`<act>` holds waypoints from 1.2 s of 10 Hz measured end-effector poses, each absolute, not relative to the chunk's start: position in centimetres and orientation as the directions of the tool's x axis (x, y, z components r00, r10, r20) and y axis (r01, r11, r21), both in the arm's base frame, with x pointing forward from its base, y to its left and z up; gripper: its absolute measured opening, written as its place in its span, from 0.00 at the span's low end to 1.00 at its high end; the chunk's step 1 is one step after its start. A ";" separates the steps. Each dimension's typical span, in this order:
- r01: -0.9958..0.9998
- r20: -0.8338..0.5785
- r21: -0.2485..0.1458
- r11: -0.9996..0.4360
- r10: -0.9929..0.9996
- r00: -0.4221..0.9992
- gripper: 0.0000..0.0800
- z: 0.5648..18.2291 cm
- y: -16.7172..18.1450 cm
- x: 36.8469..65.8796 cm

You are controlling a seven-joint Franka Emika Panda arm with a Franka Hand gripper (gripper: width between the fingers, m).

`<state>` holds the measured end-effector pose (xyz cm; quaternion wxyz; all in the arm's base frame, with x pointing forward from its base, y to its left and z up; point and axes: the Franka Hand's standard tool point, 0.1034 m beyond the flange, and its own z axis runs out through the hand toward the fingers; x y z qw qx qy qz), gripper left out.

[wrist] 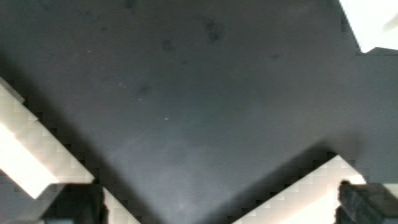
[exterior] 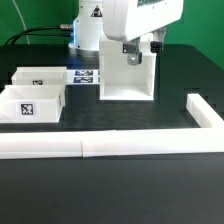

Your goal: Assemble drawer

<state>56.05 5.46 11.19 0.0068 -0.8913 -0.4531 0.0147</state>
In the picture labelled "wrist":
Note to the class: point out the white front barrier rail right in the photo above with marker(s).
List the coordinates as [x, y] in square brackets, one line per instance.
[303, 203]

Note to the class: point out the white front barrier rail left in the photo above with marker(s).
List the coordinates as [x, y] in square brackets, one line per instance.
[37, 162]

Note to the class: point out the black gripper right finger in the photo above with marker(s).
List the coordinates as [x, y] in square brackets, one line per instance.
[367, 203]

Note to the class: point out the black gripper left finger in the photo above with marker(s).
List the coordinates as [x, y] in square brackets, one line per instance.
[76, 205]

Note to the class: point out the white side barrier rail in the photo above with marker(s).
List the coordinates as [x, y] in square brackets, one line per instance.
[371, 16]

